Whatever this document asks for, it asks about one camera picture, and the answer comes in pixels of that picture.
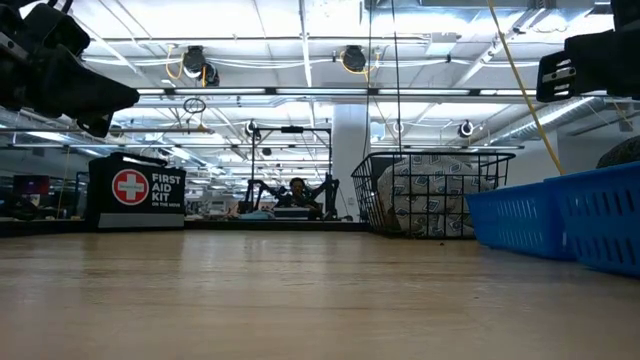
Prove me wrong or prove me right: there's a blue plastic basket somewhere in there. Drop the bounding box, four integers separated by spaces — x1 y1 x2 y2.
464 180 576 261
543 160 640 279

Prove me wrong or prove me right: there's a black wire basket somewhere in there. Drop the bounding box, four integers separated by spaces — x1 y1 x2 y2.
350 151 517 240

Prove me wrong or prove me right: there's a dark computer monitor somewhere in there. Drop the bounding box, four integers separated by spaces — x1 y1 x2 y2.
12 173 51 196

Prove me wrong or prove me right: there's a black background rig frame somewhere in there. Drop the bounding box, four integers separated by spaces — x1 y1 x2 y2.
249 125 334 214

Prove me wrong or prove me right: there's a long ceiling light bar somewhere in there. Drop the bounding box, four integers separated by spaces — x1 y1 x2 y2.
134 86 609 97

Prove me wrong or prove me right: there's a yellow hanging cable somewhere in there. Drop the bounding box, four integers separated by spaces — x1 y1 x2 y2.
485 0 567 176

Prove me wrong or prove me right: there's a white building column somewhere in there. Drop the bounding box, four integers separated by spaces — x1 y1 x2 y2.
331 102 372 221

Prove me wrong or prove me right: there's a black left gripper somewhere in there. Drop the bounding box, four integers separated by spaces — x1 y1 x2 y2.
0 0 141 139

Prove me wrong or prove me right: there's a black hanging cable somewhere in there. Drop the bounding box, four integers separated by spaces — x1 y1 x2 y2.
392 0 403 154

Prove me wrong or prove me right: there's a person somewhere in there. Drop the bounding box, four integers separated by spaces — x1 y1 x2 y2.
279 176 324 220

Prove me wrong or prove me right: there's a grey patterned fabric pouch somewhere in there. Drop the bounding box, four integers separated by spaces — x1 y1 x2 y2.
375 153 494 238

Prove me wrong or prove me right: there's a black first aid kit bag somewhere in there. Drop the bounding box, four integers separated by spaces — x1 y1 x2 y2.
85 150 187 230

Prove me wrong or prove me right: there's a black metal table frame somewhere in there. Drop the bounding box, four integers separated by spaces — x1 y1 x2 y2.
0 217 374 237

